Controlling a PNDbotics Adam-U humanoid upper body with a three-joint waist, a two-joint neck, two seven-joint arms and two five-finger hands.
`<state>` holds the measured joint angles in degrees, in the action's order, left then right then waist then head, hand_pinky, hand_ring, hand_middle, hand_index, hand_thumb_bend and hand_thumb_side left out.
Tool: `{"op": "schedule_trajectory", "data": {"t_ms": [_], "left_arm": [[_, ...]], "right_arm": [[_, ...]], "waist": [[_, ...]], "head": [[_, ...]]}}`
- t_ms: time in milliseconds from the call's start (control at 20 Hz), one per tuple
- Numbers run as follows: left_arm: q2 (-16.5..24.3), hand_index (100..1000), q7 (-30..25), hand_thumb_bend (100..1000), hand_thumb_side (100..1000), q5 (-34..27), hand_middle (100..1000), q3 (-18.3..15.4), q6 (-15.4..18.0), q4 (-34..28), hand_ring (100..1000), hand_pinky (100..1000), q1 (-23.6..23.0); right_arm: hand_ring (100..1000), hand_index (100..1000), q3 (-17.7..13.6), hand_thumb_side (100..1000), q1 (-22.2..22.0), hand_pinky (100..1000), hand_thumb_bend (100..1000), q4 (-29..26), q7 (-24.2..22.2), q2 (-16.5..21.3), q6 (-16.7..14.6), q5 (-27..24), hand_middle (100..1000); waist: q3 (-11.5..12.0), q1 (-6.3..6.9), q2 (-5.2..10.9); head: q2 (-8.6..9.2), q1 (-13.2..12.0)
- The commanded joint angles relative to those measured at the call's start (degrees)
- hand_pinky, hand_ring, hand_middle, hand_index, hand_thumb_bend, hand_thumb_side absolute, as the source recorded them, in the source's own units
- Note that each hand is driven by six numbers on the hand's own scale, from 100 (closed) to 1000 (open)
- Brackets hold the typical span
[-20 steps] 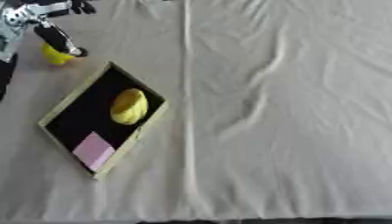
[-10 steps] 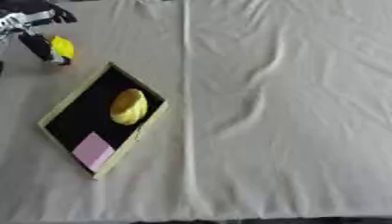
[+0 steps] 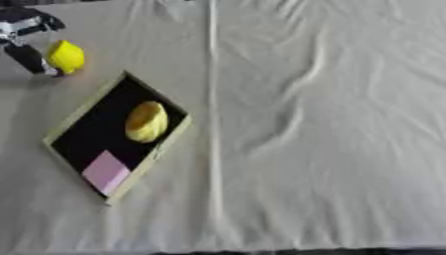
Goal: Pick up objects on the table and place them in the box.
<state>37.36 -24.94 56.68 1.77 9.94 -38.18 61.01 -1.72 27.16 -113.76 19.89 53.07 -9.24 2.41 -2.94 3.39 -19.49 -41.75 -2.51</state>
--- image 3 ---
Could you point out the tan cardboard box black inside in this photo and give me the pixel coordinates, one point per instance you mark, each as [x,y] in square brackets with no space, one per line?
[96,132]

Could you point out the pink square block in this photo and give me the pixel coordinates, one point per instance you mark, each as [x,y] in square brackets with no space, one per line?
[105,172]

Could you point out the yellow toy lemon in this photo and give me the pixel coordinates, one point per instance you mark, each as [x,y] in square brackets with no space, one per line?
[65,56]

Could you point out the yellow ridged toy fruit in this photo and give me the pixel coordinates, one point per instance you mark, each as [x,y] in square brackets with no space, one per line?
[146,122]

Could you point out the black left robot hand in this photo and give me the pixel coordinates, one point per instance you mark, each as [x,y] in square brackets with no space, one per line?
[26,56]

